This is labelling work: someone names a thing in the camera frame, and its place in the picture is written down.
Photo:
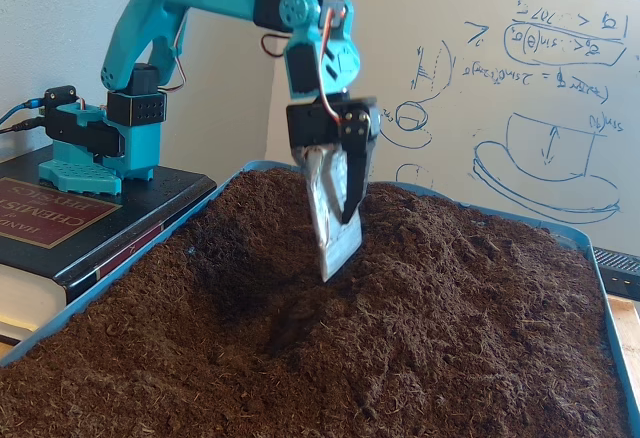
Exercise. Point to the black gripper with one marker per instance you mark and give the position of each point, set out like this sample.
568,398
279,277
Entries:
312,127

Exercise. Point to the brown soil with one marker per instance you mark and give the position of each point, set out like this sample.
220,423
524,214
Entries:
400,333

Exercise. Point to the whiteboard with blue drawings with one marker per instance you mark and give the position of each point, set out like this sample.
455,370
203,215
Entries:
500,108

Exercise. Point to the black chemistry physics handbook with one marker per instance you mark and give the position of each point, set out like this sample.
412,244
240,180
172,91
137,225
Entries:
125,218

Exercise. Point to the black perforated electronic device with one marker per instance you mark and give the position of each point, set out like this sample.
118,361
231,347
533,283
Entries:
622,273

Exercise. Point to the blue plastic tray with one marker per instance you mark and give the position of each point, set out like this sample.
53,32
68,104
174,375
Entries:
611,318

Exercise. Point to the black controller box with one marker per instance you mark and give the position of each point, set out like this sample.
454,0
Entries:
60,97

